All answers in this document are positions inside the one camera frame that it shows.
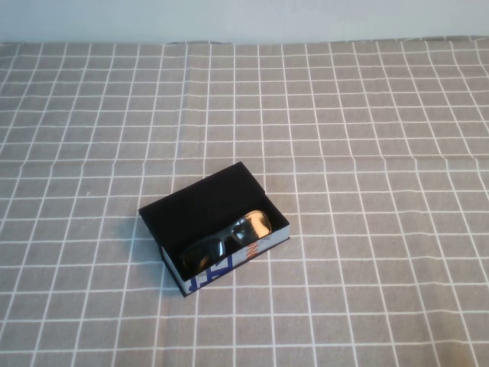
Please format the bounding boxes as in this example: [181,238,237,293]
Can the black-framed sunglasses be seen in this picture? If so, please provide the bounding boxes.
[179,208,274,278]

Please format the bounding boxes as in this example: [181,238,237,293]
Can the black printed glasses case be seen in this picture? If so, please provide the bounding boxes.
[138,161,293,300]

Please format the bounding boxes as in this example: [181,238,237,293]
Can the grey white-checked tablecloth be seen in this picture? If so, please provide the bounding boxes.
[0,35,489,367]

